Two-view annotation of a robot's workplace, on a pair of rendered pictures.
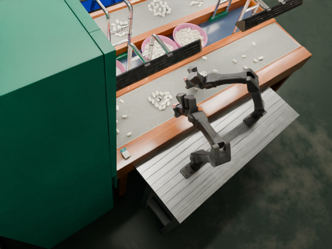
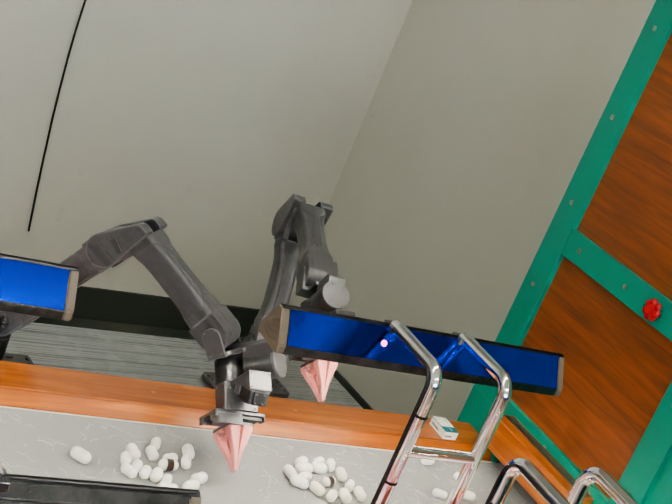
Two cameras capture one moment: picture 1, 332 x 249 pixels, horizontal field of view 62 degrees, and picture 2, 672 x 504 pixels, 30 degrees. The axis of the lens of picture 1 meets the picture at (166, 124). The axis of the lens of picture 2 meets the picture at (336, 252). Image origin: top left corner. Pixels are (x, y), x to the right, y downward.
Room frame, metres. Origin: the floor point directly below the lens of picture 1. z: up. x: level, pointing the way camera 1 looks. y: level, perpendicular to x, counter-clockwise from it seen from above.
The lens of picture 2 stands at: (3.04, 0.63, 1.82)
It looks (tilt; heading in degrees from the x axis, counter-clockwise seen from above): 17 degrees down; 199
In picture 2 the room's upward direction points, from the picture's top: 23 degrees clockwise
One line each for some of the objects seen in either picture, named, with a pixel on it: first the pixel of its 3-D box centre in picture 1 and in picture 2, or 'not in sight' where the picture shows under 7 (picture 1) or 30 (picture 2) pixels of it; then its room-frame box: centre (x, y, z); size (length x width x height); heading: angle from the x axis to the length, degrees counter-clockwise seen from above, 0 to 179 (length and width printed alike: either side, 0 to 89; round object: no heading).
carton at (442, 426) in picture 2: (125, 153); (444, 428); (0.55, 0.17, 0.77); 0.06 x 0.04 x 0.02; 52
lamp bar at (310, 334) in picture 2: (156, 62); (424, 348); (1.00, 0.16, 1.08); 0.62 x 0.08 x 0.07; 142
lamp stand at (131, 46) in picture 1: (146, 71); (404, 458); (1.05, 0.22, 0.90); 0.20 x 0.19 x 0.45; 142
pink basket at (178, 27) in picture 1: (188, 40); not in sight; (1.61, 0.04, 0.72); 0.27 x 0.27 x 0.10
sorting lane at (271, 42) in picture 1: (205, 77); (125, 470); (1.31, -0.16, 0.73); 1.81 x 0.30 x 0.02; 142
